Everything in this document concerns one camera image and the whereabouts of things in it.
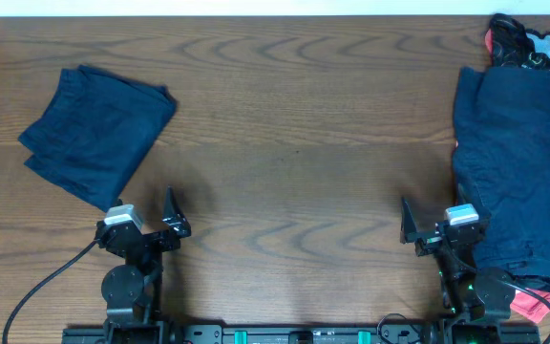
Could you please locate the black printed cycling jersey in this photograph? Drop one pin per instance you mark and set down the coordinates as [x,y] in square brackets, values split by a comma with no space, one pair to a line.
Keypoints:
[510,44]

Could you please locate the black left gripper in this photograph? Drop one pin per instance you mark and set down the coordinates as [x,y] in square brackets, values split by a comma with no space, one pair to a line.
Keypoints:
[151,239]

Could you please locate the dark blue denim shorts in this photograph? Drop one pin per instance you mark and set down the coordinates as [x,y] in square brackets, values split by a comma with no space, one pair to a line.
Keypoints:
[502,162]

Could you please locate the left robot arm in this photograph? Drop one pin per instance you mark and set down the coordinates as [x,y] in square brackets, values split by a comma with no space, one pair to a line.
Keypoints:
[132,290]

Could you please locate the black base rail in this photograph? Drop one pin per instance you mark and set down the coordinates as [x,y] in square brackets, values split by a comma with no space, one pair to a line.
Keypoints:
[389,331]

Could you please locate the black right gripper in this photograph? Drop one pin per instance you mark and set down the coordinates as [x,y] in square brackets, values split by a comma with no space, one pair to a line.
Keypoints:
[429,244]

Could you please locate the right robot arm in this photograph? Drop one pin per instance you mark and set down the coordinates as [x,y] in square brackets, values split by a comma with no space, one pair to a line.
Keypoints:
[473,295]

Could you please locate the folded dark blue shorts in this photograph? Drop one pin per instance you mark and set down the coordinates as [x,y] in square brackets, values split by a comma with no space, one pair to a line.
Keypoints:
[95,132]

